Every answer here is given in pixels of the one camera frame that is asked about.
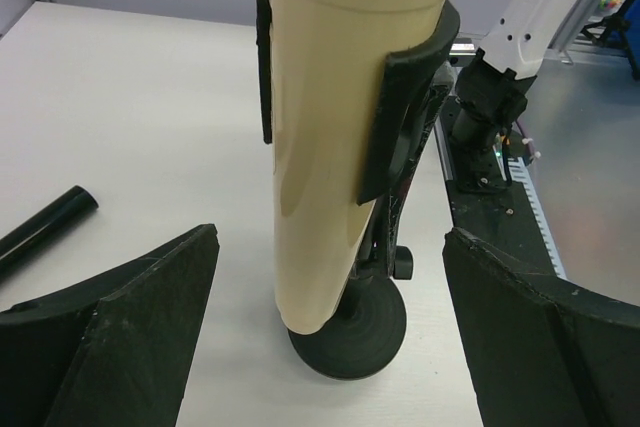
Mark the grey slotted cable duct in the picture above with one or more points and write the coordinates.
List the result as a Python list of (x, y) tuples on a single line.
[(522, 181)]

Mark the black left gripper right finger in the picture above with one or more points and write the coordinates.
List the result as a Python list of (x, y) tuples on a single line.
[(541, 351)]

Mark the black microphone silver grille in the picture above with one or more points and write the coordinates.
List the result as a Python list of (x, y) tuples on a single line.
[(44, 228)]

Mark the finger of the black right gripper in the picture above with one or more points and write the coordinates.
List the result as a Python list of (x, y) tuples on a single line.
[(419, 122)]

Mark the black microphone stand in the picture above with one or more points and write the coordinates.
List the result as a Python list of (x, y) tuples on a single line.
[(368, 326)]

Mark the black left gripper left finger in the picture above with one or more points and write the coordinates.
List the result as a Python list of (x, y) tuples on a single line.
[(115, 349)]

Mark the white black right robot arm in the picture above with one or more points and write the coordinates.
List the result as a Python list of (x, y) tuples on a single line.
[(473, 115)]

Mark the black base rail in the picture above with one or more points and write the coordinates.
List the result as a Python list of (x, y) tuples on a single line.
[(480, 200)]

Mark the beige microphone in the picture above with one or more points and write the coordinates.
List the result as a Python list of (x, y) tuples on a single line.
[(327, 60)]

